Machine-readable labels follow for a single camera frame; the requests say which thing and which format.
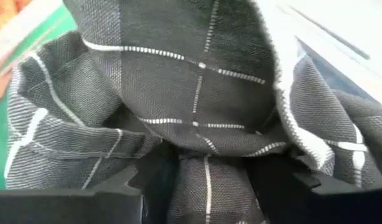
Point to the dark gray plaid towel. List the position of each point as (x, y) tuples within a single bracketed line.
[(166, 87)]

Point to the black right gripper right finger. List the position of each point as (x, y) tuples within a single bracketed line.
[(334, 205)]

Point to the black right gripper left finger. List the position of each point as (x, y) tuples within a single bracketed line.
[(54, 207)]

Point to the orange towel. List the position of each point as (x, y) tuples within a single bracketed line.
[(4, 12)]

